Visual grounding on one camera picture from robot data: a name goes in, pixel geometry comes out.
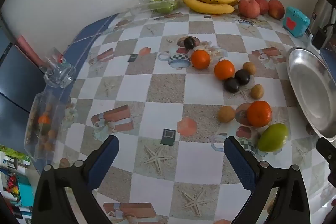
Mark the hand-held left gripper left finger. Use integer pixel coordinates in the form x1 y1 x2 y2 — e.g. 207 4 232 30
32 135 120 224

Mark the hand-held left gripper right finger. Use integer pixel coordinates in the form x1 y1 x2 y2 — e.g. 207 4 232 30
223 136 311 224

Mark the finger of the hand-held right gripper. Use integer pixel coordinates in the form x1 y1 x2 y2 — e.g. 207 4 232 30
316 136 336 188

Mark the green mango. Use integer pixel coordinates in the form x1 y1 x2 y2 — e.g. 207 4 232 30
257 123 289 153

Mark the orange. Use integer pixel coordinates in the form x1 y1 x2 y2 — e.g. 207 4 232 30
214 59 235 80
190 50 211 69
247 101 272 128

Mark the round metal plate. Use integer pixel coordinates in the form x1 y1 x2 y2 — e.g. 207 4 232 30
286 47 336 143

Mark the dark plum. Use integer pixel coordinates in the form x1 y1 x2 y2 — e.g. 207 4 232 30
223 78 240 94
183 37 196 50
234 70 251 85

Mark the clear plastic fruit container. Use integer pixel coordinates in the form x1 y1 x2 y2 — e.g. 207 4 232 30
24 91 71 161

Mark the teal plastic bin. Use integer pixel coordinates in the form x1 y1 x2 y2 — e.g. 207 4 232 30
18 182 36 207

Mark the checkered printed tablecloth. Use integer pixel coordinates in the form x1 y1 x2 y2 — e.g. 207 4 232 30
25 7 336 224

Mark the clear glass mug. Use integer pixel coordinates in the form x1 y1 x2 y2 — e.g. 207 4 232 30
39 47 76 88

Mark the black power adapter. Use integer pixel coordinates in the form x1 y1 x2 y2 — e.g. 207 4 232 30
311 27 327 51

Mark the teal box with red label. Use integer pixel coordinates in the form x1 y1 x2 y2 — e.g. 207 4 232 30
282 6 311 38

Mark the pink wooden slat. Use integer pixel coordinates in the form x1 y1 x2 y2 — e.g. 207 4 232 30
14 35 44 72

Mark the steel electric kettle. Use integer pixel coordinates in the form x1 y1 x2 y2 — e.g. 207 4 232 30
312 0 330 30

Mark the red apple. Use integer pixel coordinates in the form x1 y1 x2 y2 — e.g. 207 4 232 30
238 0 261 18
268 0 285 20
250 0 269 15

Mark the clear pack of green fruit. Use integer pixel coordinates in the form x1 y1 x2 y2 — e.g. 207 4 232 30
127 0 181 14

